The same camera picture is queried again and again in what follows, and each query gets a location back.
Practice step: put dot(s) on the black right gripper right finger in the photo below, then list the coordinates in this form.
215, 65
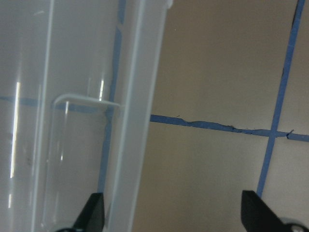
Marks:
256, 216

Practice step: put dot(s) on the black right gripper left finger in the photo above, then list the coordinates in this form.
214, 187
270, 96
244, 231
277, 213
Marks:
92, 216

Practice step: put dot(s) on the clear plastic box lid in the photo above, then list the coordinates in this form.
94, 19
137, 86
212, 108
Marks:
77, 80

